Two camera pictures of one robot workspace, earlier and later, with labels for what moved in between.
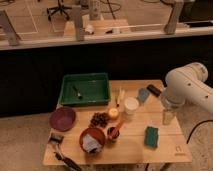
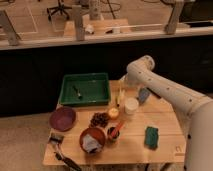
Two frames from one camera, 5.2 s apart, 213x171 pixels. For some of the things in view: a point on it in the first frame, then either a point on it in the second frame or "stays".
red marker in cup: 115,131 stays
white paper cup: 131,105 stays
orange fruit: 113,112 stays
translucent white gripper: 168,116 -> 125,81
